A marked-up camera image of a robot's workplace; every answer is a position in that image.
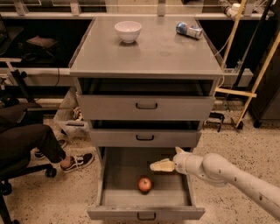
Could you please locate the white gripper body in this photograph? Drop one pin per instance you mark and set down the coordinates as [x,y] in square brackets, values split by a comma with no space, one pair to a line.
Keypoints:
[181,163]

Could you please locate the red apple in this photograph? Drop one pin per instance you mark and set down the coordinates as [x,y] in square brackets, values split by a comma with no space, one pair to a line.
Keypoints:
[144,185]

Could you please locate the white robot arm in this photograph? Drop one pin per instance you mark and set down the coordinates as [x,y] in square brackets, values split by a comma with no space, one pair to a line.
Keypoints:
[217,171]

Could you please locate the grey bottom drawer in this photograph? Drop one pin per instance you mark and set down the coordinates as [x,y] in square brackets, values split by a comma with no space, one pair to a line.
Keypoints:
[169,199]

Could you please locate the grey drawer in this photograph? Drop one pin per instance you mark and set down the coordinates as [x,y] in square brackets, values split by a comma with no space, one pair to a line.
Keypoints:
[169,199]
[145,99]
[105,133]

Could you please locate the grey middle drawer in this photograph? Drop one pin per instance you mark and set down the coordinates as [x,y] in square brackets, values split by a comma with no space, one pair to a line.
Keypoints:
[105,133]

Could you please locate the grey metal drawer cabinet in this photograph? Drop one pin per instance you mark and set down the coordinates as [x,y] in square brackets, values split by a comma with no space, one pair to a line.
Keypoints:
[158,53]

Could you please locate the grey top drawer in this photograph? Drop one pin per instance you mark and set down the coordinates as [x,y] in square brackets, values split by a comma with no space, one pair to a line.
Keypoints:
[145,99]

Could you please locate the black floor clamp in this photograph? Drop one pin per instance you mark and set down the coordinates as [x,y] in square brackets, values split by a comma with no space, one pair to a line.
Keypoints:
[216,118]

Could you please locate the black white sneaker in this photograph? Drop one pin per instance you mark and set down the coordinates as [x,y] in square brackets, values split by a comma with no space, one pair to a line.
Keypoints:
[76,163]

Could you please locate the white ceramic bowl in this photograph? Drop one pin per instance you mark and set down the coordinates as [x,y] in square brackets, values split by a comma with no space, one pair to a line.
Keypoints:
[128,31]

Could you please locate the seated person dark trousers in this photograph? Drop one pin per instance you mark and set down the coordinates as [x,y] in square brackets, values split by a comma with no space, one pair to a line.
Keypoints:
[18,139]

